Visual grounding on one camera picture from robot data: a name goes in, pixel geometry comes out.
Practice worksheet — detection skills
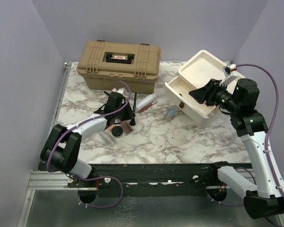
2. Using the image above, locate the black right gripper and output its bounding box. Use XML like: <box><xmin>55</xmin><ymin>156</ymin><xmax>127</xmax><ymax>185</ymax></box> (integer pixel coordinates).
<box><xmin>189</xmin><ymin>78</ymin><xmax>240</xmax><ymax>113</ymax></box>

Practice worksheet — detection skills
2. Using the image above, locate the white cosmetic tube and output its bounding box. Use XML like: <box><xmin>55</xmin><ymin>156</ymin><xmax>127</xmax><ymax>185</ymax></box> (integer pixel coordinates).
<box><xmin>135</xmin><ymin>93</ymin><xmax>157</xmax><ymax>112</ymax></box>

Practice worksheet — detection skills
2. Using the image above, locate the tan plastic tool case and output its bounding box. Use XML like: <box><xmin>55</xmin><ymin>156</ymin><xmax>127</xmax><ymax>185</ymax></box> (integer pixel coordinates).
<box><xmin>77</xmin><ymin>40</ymin><xmax>161</xmax><ymax>94</ymax></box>

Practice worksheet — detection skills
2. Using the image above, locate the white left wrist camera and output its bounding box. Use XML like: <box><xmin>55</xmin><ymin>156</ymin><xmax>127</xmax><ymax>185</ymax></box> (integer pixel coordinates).
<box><xmin>112</xmin><ymin>87</ymin><xmax>127</xmax><ymax>96</ymax></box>

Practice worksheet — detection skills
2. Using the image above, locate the clear blue small container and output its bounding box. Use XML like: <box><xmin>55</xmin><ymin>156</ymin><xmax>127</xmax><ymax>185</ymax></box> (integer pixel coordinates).
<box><xmin>165</xmin><ymin>108</ymin><xmax>177</xmax><ymax>122</ymax></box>

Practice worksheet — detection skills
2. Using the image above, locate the aluminium table edge rail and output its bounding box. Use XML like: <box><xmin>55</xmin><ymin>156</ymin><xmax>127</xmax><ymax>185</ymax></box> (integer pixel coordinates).
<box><xmin>45</xmin><ymin>62</ymin><xmax>72</xmax><ymax>142</ymax></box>

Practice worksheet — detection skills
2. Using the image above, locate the white pull-out drawer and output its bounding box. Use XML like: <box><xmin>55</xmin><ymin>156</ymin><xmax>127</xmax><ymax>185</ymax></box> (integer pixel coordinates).
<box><xmin>165</xmin><ymin>76</ymin><xmax>219</xmax><ymax>121</ymax></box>

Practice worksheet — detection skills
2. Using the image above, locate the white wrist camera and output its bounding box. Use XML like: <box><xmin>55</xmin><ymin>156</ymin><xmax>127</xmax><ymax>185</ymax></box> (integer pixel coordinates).
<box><xmin>220</xmin><ymin>64</ymin><xmax>237</xmax><ymax>86</ymax></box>
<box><xmin>112</xmin><ymin>87</ymin><xmax>127</xmax><ymax>96</ymax></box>

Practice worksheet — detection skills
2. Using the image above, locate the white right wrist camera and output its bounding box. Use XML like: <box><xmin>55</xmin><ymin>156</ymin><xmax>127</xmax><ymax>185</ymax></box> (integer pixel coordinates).
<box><xmin>220</xmin><ymin>64</ymin><xmax>237</xmax><ymax>86</ymax></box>

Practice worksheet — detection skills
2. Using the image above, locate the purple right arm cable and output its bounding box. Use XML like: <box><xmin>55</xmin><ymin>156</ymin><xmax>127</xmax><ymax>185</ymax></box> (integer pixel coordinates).
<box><xmin>234</xmin><ymin>63</ymin><xmax>284</xmax><ymax>225</ymax></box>

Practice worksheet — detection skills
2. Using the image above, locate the black fluffy powder brush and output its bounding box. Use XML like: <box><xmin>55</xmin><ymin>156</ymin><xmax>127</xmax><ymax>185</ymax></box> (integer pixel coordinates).
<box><xmin>129</xmin><ymin>93</ymin><xmax>137</xmax><ymax>126</ymax></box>

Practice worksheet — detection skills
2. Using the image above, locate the black round powder jar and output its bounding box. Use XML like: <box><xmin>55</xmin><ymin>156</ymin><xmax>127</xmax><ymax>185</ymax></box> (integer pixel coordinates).
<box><xmin>111</xmin><ymin>126</ymin><xmax>124</xmax><ymax>138</ymax></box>

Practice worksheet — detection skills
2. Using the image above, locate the neutral eyeshadow palette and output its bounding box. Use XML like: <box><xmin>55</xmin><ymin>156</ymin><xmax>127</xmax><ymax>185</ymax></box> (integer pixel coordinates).
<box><xmin>120</xmin><ymin>121</ymin><xmax>134</xmax><ymax>135</ymax></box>

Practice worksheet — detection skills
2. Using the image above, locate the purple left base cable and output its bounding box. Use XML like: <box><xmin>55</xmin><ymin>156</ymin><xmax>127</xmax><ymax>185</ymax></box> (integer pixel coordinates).
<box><xmin>77</xmin><ymin>176</ymin><xmax>124</xmax><ymax>209</ymax></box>

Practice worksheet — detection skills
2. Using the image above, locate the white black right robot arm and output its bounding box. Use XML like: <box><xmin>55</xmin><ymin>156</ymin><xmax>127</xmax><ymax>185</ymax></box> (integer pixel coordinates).
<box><xmin>189</xmin><ymin>79</ymin><xmax>284</xmax><ymax>219</ymax></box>

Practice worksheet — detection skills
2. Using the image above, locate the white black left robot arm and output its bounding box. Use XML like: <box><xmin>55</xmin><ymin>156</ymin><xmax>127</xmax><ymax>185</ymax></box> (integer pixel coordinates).
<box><xmin>40</xmin><ymin>88</ymin><xmax>135</xmax><ymax>187</ymax></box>

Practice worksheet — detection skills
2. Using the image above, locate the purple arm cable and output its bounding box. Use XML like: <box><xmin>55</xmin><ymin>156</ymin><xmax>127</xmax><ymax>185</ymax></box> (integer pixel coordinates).
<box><xmin>45</xmin><ymin>80</ymin><xmax>132</xmax><ymax>173</ymax></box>
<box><xmin>234</xmin><ymin>63</ymin><xmax>284</xmax><ymax>225</ymax></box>

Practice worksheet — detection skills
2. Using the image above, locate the black front mounting rail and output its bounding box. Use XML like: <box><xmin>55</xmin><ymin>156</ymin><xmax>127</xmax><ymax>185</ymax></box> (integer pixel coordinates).
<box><xmin>37</xmin><ymin>161</ymin><xmax>254</xmax><ymax>198</ymax></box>

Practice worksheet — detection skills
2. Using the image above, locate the red lip pencil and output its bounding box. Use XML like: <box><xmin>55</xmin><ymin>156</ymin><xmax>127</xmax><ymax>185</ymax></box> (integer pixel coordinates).
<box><xmin>138</xmin><ymin>100</ymin><xmax>158</xmax><ymax>113</ymax></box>

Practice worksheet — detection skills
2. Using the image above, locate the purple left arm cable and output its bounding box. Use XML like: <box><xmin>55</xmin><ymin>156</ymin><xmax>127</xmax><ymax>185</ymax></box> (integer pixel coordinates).
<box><xmin>45</xmin><ymin>80</ymin><xmax>132</xmax><ymax>173</ymax></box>

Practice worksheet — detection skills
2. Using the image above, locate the black case carry handle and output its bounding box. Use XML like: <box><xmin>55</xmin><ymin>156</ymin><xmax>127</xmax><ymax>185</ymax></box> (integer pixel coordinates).
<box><xmin>105</xmin><ymin>53</ymin><xmax>134</xmax><ymax>64</ymax></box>

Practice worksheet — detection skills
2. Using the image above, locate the white drawer organizer box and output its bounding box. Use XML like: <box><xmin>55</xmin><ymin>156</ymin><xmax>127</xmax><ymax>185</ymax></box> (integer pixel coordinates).
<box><xmin>177</xmin><ymin>49</ymin><xmax>246</xmax><ymax>127</ymax></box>

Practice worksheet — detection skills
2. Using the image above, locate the clear plastic tube case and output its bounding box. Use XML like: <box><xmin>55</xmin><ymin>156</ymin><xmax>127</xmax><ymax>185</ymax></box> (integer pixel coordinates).
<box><xmin>99</xmin><ymin>131</ymin><xmax>117</xmax><ymax>147</ymax></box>

